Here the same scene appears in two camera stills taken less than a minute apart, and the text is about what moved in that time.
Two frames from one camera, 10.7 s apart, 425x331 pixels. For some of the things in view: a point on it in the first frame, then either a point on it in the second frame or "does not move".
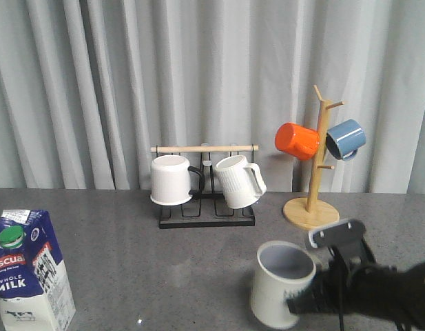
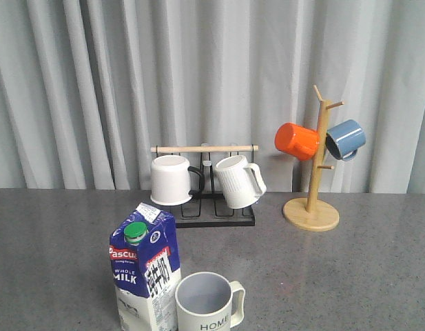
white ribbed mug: x=237 y=183 does not move
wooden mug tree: x=312 y=213 does not move
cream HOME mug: x=282 y=267 to x=209 y=301
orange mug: x=301 y=142 does not move
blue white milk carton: x=29 y=278 to x=146 y=269
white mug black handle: x=173 y=181 does not move
